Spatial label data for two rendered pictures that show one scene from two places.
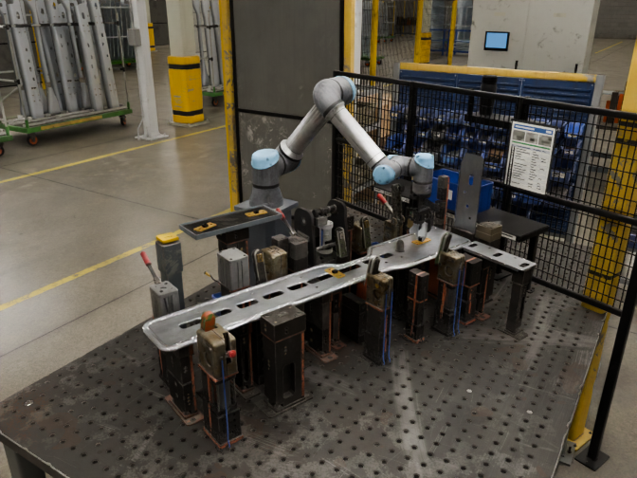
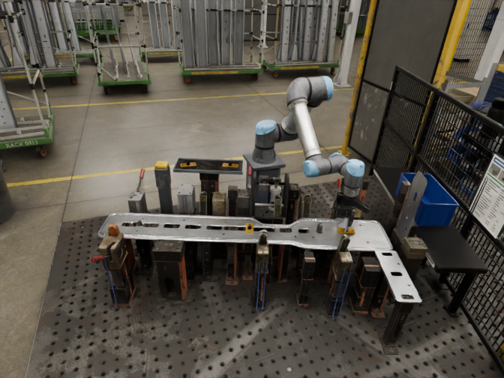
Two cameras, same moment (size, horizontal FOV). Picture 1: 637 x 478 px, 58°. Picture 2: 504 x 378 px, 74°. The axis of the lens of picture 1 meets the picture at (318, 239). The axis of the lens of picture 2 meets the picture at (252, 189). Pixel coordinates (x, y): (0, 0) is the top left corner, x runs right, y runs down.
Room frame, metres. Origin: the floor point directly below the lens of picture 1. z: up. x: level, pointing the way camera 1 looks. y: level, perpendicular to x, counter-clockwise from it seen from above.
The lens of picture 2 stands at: (0.88, -0.84, 2.01)
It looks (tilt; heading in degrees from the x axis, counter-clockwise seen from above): 32 degrees down; 38
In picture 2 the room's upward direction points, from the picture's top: 2 degrees clockwise
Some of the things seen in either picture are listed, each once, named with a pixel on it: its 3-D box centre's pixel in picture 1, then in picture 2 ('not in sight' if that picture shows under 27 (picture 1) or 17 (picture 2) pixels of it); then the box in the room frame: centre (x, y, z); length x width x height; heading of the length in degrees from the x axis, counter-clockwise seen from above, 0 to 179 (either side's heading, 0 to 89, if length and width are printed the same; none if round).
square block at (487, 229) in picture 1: (484, 263); (404, 271); (2.24, -0.72, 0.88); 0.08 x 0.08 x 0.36; 38
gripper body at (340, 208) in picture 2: (419, 207); (346, 204); (2.16, -0.40, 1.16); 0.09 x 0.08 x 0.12; 129
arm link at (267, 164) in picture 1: (265, 166); (266, 133); (2.38, 0.23, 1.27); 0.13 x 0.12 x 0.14; 150
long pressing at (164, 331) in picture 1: (332, 276); (245, 230); (1.87, -0.05, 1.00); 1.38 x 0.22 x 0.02; 128
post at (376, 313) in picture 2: (480, 284); (382, 287); (2.11, -0.67, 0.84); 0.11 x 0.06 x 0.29; 38
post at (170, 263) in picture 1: (173, 296); (166, 200); (1.85, 0.53, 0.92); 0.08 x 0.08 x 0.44; 38
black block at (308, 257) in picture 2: (417, 306); (306, 280); (1.92, -0.38, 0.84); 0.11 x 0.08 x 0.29; 38
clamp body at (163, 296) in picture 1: (168, 334); (140, 223); (1.65, 0.51, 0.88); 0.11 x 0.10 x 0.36; 38
